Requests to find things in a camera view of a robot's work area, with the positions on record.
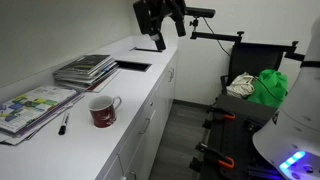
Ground white crumpled cloth bag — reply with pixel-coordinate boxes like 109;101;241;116
226;71;258;99

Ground white drawer cabinet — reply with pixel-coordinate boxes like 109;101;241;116
95;49;179;180

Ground black clamp with orange handle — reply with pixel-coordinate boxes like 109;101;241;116
189;142;236;173
201;105;237;130

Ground black camera on mount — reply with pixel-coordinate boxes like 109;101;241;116
184;6;217;19

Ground black camera cable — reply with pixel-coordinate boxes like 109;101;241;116
202;16;232;58

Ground green fabric bag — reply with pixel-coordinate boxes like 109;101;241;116
247;68;289;109

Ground colourful map brochure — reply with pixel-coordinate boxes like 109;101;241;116
0;85;78;134

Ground black robot cart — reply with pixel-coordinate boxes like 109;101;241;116
189;93;284;180

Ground black chair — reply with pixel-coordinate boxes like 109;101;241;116
219;41;296;101

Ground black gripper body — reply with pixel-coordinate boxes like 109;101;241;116
132;0;173;36

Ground thin white magazine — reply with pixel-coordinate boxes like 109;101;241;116
66;68;122;94

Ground purple edged booklet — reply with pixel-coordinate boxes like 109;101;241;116
14;92;85;138

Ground red mug with white rim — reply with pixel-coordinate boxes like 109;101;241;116
87;95;123;129

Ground dark cover magazine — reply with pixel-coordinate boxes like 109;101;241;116
54;54;112;76

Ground thin black cable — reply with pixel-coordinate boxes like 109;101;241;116
253;75;285;104

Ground white paper sheets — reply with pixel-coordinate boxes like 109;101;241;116
0;96;81;147

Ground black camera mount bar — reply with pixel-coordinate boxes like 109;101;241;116
189;18;306;63

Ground stacked books with blue spine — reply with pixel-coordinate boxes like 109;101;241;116
53;61;120;90

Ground black and white marker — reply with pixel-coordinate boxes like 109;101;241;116
58;111;71;136

